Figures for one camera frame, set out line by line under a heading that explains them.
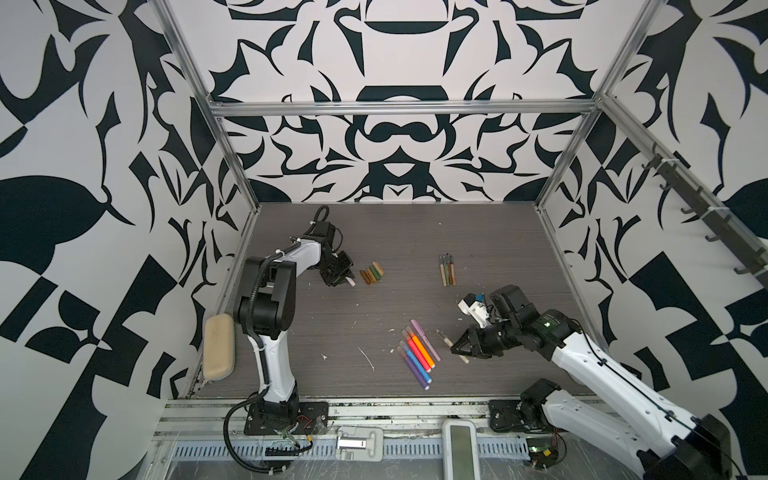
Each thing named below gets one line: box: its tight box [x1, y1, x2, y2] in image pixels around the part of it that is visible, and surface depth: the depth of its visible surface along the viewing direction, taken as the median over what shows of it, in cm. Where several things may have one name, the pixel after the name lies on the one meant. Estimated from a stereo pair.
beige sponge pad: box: [203, 314, 235, 381], surface depth 82 cm
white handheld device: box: [442, 419, 481, 480], surface depth 67 cm
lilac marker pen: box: [410, 318, 442, 362], surface depth 88 cm
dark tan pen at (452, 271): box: [449, 255, 456, 286], surface depth 102 cm
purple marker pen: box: [396, 346, 430, 391], surface depth 83 cm
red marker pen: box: [401, 329, 432, 373], surface depth 86 cm
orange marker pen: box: [405, 325, 436, 369], surface depth 87 cm
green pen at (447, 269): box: [444, 253, 450, 287], surface depth 104 cm
